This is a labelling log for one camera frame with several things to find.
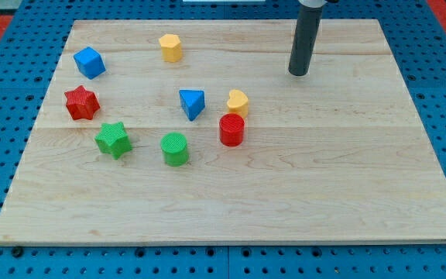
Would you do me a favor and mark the blue cube block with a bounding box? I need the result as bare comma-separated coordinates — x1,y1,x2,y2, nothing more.
73,46,106,80

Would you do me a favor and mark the green star block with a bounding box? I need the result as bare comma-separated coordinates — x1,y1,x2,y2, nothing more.
94,122,132,160

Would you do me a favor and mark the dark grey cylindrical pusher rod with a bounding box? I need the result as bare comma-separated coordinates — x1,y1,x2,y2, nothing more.
288,5,323,76

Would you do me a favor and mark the red cylinder block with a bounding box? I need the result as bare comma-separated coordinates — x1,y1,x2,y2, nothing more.
219,113,245,146

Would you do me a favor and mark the red star block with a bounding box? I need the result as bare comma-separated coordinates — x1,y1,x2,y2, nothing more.
64,85,101,120

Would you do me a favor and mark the silver robot wrist mount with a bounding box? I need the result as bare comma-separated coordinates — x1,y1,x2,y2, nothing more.
298,0,327,8

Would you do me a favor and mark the blue triangle block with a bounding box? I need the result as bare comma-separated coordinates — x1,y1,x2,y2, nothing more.
179,89,205,121

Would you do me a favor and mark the yellow hexagon block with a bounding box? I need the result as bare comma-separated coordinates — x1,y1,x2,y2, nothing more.
158,33,183,63

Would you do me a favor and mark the light wooden board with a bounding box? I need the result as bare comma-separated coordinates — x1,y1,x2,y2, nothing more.
0,19,446,246

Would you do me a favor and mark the yellow heart block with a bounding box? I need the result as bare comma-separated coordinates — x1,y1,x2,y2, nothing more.
226,89,249,119

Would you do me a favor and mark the green cylinder block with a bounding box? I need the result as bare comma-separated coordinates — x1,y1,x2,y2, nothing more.
160,132,189,167

